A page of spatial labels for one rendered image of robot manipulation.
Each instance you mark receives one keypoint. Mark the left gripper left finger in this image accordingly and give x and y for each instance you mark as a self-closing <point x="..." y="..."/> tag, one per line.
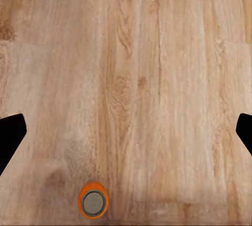
<point x="12" y="132"/>

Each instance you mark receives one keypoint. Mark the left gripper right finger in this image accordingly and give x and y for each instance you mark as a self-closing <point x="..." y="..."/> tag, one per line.
<point x="244" y="130"/>

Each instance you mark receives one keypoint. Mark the can of soda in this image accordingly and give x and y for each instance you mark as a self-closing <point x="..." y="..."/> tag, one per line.
<point x="93" y="200"/>

